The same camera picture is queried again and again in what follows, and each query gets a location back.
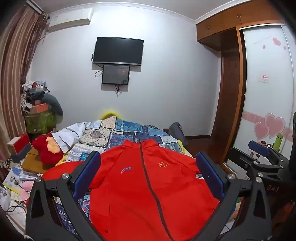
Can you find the red zip jacket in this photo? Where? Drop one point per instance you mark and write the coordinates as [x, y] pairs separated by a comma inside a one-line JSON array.
[[138, 197]]

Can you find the pile of papers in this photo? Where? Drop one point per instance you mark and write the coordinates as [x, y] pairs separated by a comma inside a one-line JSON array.
[[13, 178]]

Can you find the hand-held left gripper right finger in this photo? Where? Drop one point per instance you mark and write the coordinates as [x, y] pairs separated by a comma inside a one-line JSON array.
[[211, 176]]

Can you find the green bottle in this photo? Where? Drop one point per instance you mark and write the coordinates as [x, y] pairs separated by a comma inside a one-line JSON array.
[[277, 141]]

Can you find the green patterned cover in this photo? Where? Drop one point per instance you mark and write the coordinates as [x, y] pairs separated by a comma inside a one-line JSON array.
[[40, 122]]

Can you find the brown striped curtain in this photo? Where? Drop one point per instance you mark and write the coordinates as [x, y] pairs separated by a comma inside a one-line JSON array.
[[16, 69]]

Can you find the yellow blanket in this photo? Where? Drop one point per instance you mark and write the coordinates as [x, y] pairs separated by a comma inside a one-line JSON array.
[[108, 114]]

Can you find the red plush toy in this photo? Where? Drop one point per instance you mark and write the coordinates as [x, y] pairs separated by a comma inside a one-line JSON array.
[[46, 155]]

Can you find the white air conditioner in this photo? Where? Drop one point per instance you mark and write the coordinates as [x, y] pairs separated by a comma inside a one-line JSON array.
[[69, 19]]

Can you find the white cloth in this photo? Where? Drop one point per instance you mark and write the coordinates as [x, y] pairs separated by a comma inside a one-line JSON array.
[[67, 136]]

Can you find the grey cloth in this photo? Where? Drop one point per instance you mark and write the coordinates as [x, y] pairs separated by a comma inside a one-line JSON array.
[[177, 131]]

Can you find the dark grey garment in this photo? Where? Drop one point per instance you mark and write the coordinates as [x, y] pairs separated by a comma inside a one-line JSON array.
[[55, 104]]

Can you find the brown wooden wardrobe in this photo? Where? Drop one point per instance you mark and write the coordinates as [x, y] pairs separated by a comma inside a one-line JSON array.
[[219, 30]]

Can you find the wooden board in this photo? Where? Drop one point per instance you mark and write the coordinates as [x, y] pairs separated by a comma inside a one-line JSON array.
[[30, 163]]

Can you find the pink cloth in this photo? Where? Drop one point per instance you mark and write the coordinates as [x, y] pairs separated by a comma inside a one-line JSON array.
[[26, 186]]

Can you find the small black wall monitor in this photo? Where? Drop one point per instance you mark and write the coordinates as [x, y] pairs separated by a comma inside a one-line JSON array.
[[115, 74]]

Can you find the blue patchwork quilt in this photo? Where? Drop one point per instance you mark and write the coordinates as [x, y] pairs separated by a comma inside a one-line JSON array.
[[129, 132]]

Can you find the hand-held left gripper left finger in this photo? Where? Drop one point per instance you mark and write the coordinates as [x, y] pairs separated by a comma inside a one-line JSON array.
[[89, 172]]

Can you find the white heart sticker sliding door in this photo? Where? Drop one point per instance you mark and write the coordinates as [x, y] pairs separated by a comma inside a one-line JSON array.
[[261, 104]]

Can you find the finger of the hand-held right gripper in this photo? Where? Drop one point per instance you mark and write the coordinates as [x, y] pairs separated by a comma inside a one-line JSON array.
[[239, 160], [261, 148]]

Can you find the orange box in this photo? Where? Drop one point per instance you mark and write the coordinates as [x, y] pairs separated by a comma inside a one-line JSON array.
[[39, 108]]

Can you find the pile of clutter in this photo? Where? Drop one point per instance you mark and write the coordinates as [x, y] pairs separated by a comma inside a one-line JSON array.
[[34, 90]]

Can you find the red and white box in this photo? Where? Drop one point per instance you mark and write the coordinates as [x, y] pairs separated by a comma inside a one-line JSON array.
[[19, 141]]

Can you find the black wall television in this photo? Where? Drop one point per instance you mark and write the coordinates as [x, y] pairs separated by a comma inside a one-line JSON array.
[[118, 49]]

